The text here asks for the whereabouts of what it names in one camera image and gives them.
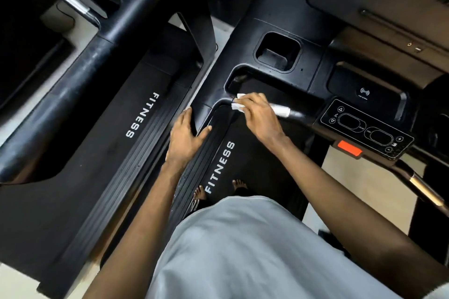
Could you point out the person's right forearm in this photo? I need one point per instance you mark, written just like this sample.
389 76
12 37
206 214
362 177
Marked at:
365 218

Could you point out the person's right hand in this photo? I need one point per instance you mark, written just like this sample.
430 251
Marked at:
259 120

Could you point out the person's bare foot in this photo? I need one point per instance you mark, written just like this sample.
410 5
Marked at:
239 184
199 194

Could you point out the black treadmill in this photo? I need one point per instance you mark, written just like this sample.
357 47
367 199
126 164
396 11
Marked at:
91 99
330 64

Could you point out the person's left hand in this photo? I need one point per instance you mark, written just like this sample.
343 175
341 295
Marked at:
184 142

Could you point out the person's left forearm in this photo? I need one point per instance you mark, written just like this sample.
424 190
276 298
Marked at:
133 239

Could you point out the small white wipe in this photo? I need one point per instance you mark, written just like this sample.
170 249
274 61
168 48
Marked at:
242 104

